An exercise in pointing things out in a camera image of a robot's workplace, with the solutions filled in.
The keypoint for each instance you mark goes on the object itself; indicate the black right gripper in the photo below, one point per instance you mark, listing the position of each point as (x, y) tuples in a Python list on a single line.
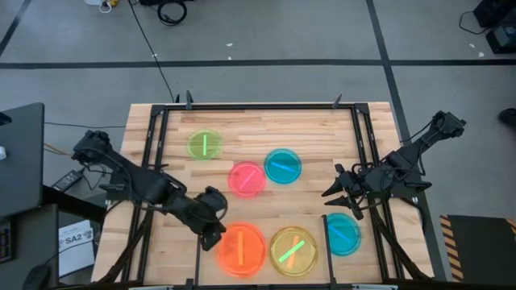
[(367, 183)]

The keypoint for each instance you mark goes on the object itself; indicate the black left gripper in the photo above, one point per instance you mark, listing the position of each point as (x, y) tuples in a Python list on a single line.
[(211, 209)]

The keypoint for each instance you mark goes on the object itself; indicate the translucent pink plastic plate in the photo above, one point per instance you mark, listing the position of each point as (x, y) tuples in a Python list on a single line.
[(230, 268), (247, 177)]

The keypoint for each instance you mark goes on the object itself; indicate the translucent teal plastic plate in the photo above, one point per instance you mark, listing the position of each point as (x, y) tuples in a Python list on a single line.
[(344, 235), (283, 166)]

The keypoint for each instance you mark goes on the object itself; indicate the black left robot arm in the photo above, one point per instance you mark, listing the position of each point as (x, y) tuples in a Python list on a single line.
[(137, 181)]

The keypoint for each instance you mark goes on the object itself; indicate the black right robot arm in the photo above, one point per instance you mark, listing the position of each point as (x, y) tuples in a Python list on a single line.
[(407, 157)]

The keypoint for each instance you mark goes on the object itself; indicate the white sheet marked SA2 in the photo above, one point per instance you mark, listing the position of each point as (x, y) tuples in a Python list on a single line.
[(76, 249)]

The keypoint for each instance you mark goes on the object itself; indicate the black platform with hazard stripes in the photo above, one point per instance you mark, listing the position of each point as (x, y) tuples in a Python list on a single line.
[(483, 249)]

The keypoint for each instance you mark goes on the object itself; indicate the black power adapter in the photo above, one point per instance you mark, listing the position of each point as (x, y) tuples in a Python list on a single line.
[(66, 181)]

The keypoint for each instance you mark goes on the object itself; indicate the dark grey cabinet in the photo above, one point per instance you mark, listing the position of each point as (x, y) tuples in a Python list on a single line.
[(32, 241)]

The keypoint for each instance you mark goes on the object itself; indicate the dark rounded object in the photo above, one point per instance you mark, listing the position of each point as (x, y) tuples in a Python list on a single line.
[(36, 278)]

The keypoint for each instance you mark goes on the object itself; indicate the person's shoe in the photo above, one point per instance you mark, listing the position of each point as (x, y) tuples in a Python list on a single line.
[(508, 117)]

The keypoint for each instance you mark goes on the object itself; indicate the dark grey desk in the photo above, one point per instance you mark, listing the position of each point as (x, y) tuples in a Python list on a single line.
[(22, 161)]

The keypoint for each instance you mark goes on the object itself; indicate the black panel with buttons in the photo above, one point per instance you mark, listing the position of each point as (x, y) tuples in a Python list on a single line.
[(6, 241)]

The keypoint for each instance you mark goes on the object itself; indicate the black equipment case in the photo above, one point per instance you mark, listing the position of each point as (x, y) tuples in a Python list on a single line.
[(504, 40), (496, 12)]

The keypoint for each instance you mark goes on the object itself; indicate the small white object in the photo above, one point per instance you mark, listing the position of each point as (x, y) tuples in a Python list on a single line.
[(2, 153)]

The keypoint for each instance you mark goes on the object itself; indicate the black metal table frame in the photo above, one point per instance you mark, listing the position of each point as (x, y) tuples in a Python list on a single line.
[(258, 106)]

